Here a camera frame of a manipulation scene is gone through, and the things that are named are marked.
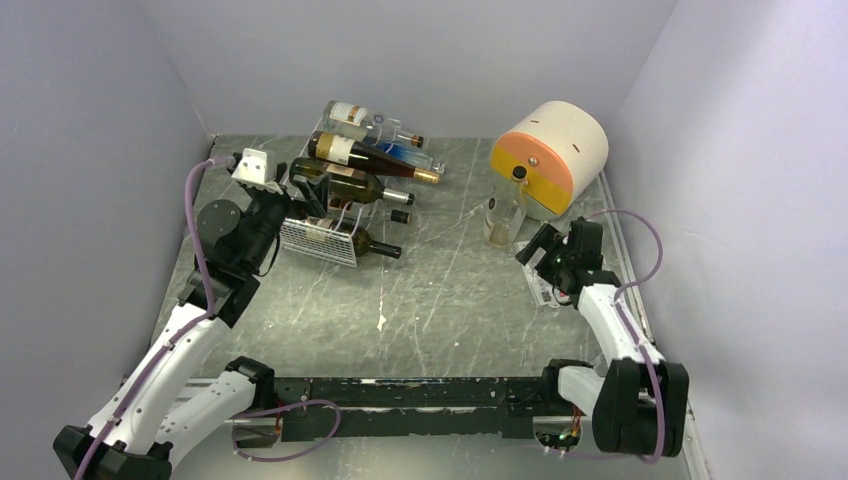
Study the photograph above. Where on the clear bottle on rack top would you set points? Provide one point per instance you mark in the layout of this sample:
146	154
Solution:
366	125

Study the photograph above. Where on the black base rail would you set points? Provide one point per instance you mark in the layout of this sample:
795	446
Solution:
509	407

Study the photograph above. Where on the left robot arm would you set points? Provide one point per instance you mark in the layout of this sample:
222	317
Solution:
140	433

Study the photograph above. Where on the white paper label sheet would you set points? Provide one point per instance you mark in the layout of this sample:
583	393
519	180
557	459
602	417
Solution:
543	293

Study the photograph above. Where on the brown bottle gold foil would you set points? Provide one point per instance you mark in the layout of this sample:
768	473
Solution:
348	152

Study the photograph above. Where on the cream orange yellow cylinder box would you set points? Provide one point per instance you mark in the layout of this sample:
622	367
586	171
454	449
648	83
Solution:
563	149

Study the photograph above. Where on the clear bottle white gold label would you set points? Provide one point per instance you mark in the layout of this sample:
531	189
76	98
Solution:
506	209

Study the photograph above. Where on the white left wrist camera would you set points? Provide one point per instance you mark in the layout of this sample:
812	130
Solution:
256	169

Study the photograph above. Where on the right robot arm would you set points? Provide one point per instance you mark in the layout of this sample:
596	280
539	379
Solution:
639	406

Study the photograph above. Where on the dark green bottle black neck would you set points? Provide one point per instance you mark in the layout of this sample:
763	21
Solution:
362	242

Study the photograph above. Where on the blue clear bottle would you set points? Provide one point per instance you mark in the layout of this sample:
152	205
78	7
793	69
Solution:
413	156

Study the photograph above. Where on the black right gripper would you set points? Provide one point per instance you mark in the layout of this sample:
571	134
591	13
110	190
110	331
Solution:
550	240

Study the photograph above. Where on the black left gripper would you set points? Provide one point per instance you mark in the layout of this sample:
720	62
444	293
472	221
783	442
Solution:
315	192

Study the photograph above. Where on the white wire wine rack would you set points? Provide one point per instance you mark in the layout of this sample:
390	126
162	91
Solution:
353	172

